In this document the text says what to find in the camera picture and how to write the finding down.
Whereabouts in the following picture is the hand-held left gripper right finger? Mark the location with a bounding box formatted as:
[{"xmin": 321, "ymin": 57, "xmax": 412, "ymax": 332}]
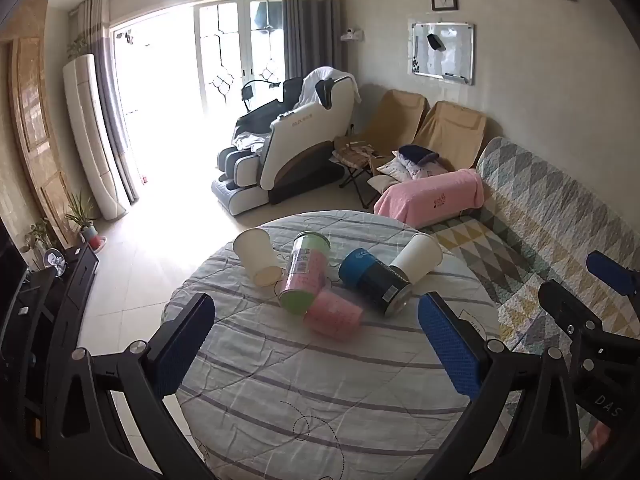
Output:
[{"xmin": 417, "ymin": 292, "xmax": 582, "ymax": 480}]

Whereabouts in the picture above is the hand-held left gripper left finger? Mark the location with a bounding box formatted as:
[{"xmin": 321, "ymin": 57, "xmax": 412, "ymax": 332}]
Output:
[{"xmin": 47, "ymin": 292, "xmax": 216, "ymax": 480}]

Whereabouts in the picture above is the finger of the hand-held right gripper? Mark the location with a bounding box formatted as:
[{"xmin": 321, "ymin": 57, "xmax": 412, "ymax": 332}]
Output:
[
  {"xmin": 586, "ymin": 251, "xmax": 640, "ymax": 297},
  {"xmin": 537, "ymin": 280, "xmax": 607, "ymax": 342}
]

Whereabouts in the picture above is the person's right forearm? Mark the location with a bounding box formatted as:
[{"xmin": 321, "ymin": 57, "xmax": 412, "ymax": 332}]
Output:
[{"xmin": 586, "ymin": 417, "xmax": 632, "ymax": 463}]

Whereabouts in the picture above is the white paper cup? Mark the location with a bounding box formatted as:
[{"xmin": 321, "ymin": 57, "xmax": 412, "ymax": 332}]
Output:
[
  {"xmin": 232, "ymin": 228, "xmax": 286, "ymax": 287},
  {"xmin": 389, "ymin": 232, "xmax": 444, "ymax": 286}
]

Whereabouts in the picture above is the blue black cup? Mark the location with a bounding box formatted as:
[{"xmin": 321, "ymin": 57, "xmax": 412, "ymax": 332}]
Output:
[{"xmin": 338, "ymin": 247, "xmax": 414, "ymax": 317}]

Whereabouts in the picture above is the pink plastic cup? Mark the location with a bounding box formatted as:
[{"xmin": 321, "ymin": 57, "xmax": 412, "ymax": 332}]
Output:
[{"xmin": 303, "ymin": 287, "xmax": 364, "ymax": 336}]

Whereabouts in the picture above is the green pink labelled cup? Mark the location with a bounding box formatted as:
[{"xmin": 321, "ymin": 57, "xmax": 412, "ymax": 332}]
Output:
[{"xmin": 278, "ymin": 231, "xmax": 332, "ymax": 316}]

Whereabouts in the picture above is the sofa with triangle-patterned cover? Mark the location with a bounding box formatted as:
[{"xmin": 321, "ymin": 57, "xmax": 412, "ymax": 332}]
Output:
[{"xmin": 419, "ymin": 136, "xmax": 640, "ymax": 358}]

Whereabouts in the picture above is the black television cabinet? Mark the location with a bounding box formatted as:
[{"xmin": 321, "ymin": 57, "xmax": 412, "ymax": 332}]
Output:
[{"xmin": 0, "ymin": 242, "xmax": 100, "ymax": 441}]

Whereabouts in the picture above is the round table with striped cloth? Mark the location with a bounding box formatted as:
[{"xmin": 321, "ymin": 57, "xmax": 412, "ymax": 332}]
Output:
[{"xmin": 161, "ymin": 211, "xmax": 507, "ymax": 480}]

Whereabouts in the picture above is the round photo ornament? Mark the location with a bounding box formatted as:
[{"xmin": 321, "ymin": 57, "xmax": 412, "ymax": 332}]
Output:
[{"xmin": 46, "ymin": 250, "xmax": 69, "ymax": 277}]

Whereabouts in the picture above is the pink towel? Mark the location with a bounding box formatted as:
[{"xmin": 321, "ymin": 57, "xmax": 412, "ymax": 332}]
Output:
[{"xmin": 373, "ymin": 168, "xmax": 485, "ymax": 227}]

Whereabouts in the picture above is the potted plant in grey pot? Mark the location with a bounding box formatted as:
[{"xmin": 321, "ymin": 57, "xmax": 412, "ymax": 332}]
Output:
[{"xmin": 65, "ymin": 191, "xmax": 107, "ymax": 253}]

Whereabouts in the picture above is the black television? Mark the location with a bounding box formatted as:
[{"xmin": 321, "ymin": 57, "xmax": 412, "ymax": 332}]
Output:
[{"xmin": 0, "ymin": 220, "xmax": 30, "ymax": 333}]

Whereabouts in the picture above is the potted plant on cabinet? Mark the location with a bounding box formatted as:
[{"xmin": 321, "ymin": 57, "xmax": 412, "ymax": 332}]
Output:
[{"xmin": 20, "ymin": 217, "xmax": 60, "ymax": 266}]

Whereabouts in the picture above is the white patterned pillow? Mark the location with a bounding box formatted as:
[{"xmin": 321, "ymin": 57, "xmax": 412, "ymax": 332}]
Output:
[{"xmin": 376, "ymin": 152, "xmax": 453, "ymax": 183}]

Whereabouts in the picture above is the dark blue garment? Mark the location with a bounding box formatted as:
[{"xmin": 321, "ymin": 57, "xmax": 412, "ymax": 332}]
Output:
[{"xmin": 397, "ymin": 144, "xmax": 441, "ymax": 165}]

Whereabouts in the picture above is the beige folding chair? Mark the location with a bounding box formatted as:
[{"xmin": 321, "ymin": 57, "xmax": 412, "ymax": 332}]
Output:
[
  {"xmin": 412, "ymin": 101, "xmax": 488, "ymax": 171},
  {"xmin": 334, "ymin": 89, "xmax": 431, "ymax": 161}
]

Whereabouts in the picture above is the folding stool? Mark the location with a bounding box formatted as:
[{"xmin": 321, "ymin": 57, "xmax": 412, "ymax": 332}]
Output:
[{"xmin": 331, "ymin": 142, "xmax": 382, "ymax": 207}]

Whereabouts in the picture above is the white standing air conditioner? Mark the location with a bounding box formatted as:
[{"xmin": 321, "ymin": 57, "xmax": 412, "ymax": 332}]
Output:
[{"xmin": 62, "ymin": 54, "xmax": 132, "ymax": 221}]

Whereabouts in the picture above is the white massage chair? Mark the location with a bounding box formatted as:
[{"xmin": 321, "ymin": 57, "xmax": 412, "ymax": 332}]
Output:
[{"xmin": 211, "ymin": 66, "xmax": 362, "ymax": 217}]

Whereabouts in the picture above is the white cloth on chair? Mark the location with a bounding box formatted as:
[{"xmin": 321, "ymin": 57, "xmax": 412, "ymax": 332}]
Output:
[{"xmin": 300, "ymin": 66, "xmax": 362, "ymax": 108}]

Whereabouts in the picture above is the wooden wall panel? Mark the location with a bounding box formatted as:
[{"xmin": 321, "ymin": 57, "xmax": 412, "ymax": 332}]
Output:
[{"xmin": 0, "ymin": 0, "xmax": 76, "ymax": 256}]

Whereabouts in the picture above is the wall whiteboard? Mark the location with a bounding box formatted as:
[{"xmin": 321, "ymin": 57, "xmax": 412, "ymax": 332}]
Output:
[{"xmin": 407, "ymin": 18, "xmax": 476, "ymax": 86}]

